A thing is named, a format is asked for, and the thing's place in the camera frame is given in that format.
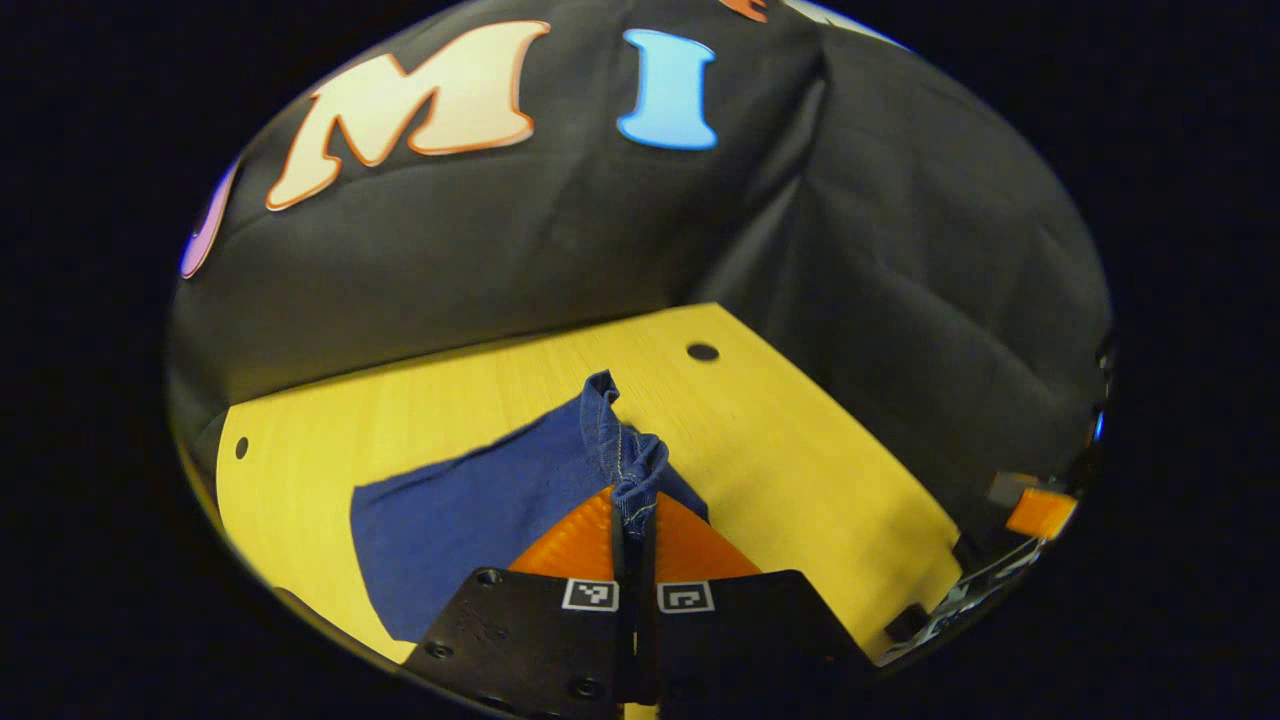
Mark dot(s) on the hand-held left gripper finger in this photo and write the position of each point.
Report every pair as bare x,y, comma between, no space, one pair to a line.
622,560
647,560

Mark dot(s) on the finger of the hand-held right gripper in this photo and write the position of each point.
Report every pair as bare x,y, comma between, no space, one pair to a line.
1040,512

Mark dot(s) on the blue denim jeans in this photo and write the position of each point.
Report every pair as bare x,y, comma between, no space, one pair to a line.
480,510

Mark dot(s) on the black backdrop cloth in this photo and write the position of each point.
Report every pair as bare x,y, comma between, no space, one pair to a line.
600,230

